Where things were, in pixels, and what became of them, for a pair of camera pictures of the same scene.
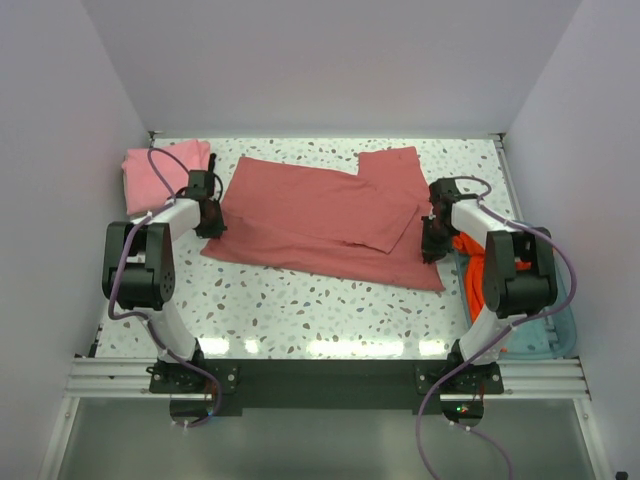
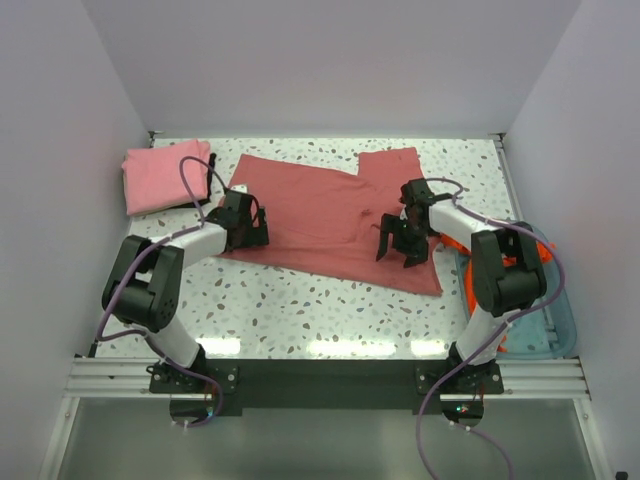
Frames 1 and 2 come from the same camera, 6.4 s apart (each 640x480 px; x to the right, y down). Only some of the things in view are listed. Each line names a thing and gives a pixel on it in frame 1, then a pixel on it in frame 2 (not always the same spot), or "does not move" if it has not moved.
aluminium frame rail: (520, 379) does not move
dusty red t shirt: (367, 225) does not move
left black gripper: (216, 229) to (256, 235)
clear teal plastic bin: (547, 335) does not move
